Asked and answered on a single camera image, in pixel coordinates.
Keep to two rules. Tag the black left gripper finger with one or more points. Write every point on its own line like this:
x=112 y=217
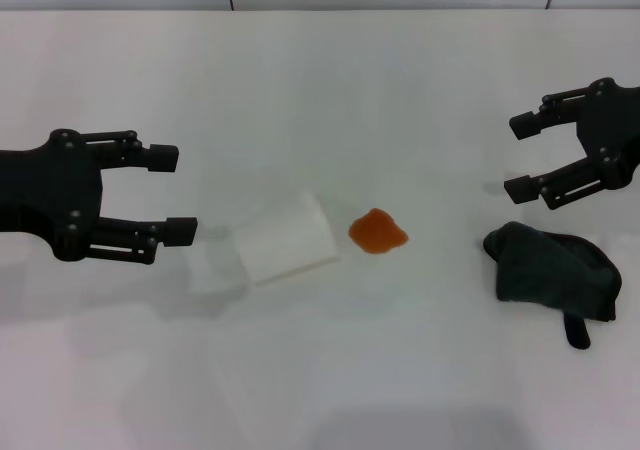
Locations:
x=162 y=158
x=177 y=231

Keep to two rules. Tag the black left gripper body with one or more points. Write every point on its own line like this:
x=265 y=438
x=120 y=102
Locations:
x=47 y=190

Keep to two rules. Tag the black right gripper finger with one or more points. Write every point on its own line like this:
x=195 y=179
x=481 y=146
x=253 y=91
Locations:
x=525 y=125
x=520 y=189

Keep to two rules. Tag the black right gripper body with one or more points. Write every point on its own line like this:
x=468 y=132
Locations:
x=612 y=125

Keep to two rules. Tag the dark blue rag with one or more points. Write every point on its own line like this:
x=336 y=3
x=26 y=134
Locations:
x=550 y=270

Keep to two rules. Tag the white paper cup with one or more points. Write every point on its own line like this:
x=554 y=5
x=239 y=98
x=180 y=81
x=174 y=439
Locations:
x=287 y=242

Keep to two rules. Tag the brown water stain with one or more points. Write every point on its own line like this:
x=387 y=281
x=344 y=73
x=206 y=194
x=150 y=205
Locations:
x=376 y=232

